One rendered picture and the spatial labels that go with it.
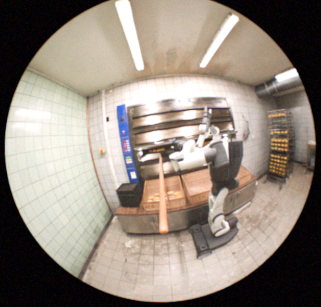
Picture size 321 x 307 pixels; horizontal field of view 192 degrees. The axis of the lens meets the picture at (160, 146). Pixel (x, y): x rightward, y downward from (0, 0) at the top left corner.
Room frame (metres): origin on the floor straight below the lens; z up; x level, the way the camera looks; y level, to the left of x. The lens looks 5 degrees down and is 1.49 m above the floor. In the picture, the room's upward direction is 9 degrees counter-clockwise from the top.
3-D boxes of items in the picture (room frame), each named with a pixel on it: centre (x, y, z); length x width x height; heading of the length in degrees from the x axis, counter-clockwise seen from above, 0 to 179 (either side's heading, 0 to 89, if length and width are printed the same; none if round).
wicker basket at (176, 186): (1.33, 0.07, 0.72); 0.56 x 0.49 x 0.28; 89
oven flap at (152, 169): (1.60, -0.52, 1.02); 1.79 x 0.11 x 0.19; 90
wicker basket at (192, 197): (1.33, -0.54, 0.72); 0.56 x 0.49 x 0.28; 92
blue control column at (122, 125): (2.53, 0.53, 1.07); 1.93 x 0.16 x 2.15; 0
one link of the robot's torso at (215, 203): (0.71, -0.46, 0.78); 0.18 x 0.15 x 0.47; 179
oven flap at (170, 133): (1.60, -0.52, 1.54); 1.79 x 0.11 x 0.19; 90
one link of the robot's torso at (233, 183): (0.71, -0.53, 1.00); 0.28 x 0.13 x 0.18; 89
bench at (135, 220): (1.31, -0.41, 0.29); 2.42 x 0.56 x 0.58; 90
